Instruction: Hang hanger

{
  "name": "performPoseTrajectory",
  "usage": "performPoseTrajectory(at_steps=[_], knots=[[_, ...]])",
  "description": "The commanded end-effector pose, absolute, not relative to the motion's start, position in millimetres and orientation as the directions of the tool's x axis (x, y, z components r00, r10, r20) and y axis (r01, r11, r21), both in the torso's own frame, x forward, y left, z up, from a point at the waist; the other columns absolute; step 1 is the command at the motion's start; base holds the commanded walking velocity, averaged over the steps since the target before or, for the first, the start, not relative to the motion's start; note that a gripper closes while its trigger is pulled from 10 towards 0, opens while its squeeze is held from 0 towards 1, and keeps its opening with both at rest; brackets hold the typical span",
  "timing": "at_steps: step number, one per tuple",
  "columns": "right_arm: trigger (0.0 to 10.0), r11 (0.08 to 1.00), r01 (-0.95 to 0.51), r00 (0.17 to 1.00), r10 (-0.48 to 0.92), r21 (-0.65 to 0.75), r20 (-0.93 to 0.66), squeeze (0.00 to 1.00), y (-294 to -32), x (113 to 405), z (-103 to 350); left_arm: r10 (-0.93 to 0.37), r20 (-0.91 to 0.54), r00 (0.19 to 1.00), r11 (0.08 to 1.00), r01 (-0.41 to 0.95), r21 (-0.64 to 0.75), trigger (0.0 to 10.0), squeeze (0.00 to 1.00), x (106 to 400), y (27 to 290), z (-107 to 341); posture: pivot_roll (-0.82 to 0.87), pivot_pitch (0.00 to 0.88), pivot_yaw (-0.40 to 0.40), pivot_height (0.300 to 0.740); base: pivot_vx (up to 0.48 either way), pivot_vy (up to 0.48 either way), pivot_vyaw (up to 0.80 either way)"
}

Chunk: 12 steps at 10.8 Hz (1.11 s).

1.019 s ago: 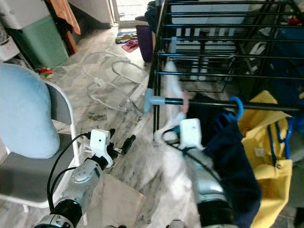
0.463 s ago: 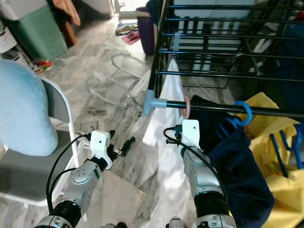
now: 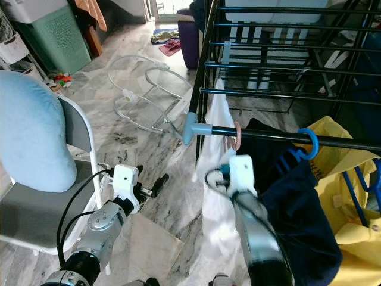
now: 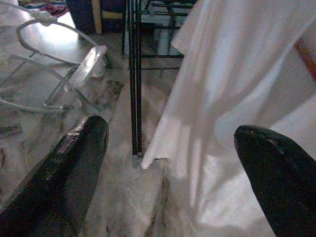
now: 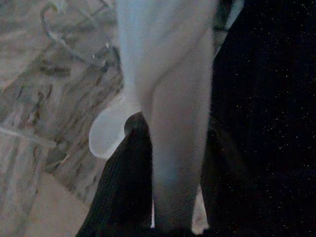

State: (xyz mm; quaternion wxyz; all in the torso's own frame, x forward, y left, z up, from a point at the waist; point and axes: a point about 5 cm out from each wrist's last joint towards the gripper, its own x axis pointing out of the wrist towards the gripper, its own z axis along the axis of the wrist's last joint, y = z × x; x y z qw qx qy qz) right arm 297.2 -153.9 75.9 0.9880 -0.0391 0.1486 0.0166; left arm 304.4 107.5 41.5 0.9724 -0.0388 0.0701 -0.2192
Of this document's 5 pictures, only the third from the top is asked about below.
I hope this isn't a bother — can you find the pink plastic clothes hanger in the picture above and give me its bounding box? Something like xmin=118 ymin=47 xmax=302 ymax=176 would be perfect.
xmin=223 ymin=122 xmax=245 ymax=152

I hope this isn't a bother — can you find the white garment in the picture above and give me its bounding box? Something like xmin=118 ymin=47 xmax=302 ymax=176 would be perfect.
xmin=192 ymin=77 xmax=245 ymax=281

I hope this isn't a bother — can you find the blue clothes hanger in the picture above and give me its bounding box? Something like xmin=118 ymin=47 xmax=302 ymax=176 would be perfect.
xmin=275 ymin=128 xmax=381 ymax=228

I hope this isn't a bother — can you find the grey pipe fitting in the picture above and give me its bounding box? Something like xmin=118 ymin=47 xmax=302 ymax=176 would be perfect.
xmin=182 ymin=112 xmax=214 ymax=147

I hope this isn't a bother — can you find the navy garment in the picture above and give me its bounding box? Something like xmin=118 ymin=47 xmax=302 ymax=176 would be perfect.
xmin=245 ymin=118 xmax=343 ymax=286

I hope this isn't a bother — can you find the white grey folding chair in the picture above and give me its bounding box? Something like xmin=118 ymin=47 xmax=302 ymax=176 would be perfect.
xmin=0 ymin=94 xmax=107 ymax=257

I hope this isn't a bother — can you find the left robot leg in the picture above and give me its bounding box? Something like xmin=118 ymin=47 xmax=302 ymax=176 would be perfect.
xmin=126 ymin=278 xmax=160 ymax=286

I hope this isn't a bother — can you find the robot leg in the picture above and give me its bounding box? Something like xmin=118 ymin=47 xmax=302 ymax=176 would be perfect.
xmin=207 ymin=275 xmax=236 ymax=286
xmin=126 ymin=278 xmax=160 ymax=286

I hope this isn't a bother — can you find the right robot leg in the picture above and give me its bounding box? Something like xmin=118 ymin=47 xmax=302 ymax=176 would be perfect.
xmin=207 ymin=275 xmax=236 ymax=286

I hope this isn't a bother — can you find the black drying rack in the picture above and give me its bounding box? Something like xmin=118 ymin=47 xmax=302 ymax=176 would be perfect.
xmin=188 ymin=0 xmax=381 ymax=156

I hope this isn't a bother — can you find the light blue cushion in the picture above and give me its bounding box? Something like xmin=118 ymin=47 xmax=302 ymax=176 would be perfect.
xmin=0 ymin=71 xmax=79 ymax=194

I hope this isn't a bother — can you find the yellow garment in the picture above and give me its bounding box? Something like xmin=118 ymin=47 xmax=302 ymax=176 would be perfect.
xmin=310 ymin=116 xmax=381 ymax=286

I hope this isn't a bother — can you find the red cloth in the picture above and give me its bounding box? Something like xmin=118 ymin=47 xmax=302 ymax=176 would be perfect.
xmin=158 ymin=38 xmax=183 ymax=58

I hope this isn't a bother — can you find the small colourful toy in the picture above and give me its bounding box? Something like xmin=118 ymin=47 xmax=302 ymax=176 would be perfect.
xmin=52 ymin=73 xmax=73 ymax=85

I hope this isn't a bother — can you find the dark purple seat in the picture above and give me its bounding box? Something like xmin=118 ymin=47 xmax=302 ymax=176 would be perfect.
xmin=177 ymin=7 xmax=202 ymax=70

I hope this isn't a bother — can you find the brown wooden board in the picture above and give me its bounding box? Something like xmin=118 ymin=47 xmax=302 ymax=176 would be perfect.
xmin=76 ymin=0 xmax=109 ymax=58

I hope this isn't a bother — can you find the white storage shelf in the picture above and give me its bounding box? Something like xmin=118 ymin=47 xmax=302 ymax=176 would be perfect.
xmin=0 ymin=0 xmax=32 ymax=66

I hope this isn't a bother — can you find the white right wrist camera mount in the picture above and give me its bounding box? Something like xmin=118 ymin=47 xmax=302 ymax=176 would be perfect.
xmin=229 ymin=154 xmax=258 ymax=196

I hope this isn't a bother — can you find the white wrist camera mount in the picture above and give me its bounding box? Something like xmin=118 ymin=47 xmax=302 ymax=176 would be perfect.
xmin=112 ymin=165 xmax=141 ymax=209
xmin=229 ymin=154 xmax=258 ymax=196

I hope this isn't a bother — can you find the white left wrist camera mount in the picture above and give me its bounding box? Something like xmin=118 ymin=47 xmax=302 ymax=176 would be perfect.
xmin=112 ymin=165 xmax=141 ymax=209

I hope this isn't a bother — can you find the white tubular frame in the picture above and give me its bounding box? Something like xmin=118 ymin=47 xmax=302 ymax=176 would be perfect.
xmin=107 ymin=55 xmax=194 ymax=135

